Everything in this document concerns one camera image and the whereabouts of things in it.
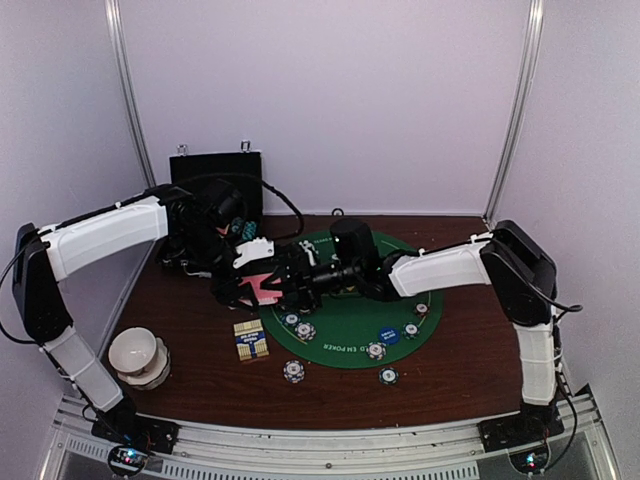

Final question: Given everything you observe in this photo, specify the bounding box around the blue yellow card box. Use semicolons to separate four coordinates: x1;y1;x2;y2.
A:
233;319;270;361

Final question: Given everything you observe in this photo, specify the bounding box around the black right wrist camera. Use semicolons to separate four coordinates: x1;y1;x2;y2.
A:
298;240;318;266

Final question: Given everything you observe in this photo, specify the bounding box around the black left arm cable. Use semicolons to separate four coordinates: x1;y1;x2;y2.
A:
259;179;307;246

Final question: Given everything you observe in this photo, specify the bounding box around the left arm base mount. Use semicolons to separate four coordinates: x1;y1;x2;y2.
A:
91;416;180;454

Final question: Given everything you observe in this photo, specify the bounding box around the blue green 50 chip stack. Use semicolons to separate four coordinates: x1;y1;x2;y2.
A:
378;367;399;385

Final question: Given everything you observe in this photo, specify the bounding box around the blue beige 10 chip stack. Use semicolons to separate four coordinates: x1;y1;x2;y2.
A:
283;360;305;384

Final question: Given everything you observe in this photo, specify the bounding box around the teal blue chip row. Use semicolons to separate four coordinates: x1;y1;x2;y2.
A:
240;221;258;242

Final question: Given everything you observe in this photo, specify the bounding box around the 100 chip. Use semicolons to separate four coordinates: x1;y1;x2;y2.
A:
413;302;430;319

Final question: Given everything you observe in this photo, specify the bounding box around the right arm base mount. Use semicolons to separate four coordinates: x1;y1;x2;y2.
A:
478;414;565;453

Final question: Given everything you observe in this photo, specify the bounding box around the blue small blind button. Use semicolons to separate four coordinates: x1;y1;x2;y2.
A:
377;326;401;345

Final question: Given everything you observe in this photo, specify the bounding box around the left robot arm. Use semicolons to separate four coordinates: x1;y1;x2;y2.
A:
10;178;275;444

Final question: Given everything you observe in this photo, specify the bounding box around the red card deck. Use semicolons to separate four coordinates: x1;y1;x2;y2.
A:
239;273;283;306

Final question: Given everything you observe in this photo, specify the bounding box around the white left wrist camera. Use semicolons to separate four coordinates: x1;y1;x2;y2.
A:
233;237;275;269

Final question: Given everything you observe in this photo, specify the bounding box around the aluminium front rail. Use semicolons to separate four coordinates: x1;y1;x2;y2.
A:
37;384;624;480

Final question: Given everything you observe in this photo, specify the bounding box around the white bowl stack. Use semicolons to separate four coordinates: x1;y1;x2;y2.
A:
108;327;171;391

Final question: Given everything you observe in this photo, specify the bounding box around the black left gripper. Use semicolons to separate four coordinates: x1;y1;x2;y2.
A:
176;223;260;311

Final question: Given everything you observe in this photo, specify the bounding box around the blue green 50 chip row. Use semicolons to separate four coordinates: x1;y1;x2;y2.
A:
229;217;246;235

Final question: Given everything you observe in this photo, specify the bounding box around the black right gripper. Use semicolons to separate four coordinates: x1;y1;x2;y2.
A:
262;252;362;310

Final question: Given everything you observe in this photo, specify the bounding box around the black poker chip case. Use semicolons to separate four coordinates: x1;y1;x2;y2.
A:
154;141;265;279

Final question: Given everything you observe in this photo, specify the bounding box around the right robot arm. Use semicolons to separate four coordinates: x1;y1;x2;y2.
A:
301;285;534;427

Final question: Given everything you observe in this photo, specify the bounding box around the green round poker mat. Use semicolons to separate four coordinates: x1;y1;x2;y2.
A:
254;229;445;370

